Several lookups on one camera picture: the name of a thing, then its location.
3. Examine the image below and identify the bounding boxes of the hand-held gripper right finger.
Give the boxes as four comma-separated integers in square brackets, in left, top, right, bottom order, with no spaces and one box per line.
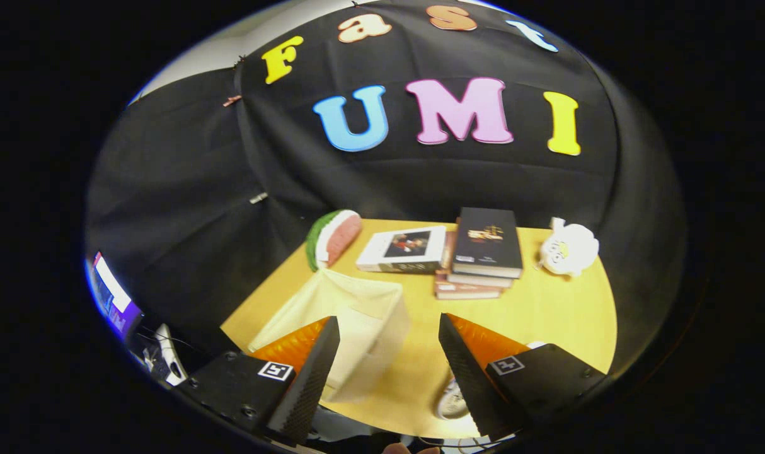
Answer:
[438,313,608,443]

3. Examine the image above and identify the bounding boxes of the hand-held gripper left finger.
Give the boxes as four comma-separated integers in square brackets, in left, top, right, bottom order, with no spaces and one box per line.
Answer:
[175,315,341,447]

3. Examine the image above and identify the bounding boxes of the cream fabric storage box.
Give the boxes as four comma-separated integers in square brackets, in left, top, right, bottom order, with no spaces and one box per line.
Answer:
[248,268,412,404]

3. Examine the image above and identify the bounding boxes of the reddish brown cover book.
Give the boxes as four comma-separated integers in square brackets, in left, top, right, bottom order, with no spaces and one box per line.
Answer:
[434,277,503,301]

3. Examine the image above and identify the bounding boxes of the dark brown cover book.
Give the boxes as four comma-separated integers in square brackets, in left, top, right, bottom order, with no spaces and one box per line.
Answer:
[442,218,514,289]

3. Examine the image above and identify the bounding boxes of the white plastic device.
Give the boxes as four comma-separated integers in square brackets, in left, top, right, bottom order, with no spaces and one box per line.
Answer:
[144,323,188,387]

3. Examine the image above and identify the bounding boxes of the black cover book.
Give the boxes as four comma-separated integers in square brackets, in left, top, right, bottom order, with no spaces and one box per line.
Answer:
[452,207,524,279]

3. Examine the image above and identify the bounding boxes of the watermelon slice plush toy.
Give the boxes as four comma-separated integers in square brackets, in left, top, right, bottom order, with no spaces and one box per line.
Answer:
[305,209,363,273]

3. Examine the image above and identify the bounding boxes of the white portrait cover book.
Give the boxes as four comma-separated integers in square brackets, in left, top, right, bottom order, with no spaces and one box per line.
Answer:
[356,225,447,274]

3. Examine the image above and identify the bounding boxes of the white cartoon plush toy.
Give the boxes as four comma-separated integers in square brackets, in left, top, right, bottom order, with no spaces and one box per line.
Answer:
[537,217,600,278]

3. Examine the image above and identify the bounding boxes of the computer monitor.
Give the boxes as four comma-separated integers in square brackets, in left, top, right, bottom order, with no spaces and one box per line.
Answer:
[88,251,145,338]

